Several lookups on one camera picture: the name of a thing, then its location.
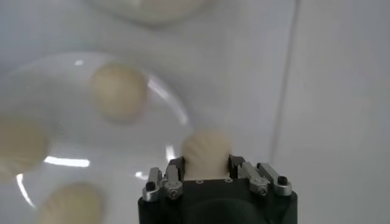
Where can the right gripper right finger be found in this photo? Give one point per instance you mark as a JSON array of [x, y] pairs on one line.
[[259, 182]]

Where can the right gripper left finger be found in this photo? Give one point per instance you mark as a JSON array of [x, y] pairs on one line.
[[172, 185]]

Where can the white steamed baozi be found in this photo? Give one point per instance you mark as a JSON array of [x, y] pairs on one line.
[[18, 146], [119, 91], [71, 204], [207, 152]]

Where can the white round plate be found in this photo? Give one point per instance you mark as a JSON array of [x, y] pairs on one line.
[[76, 137]]

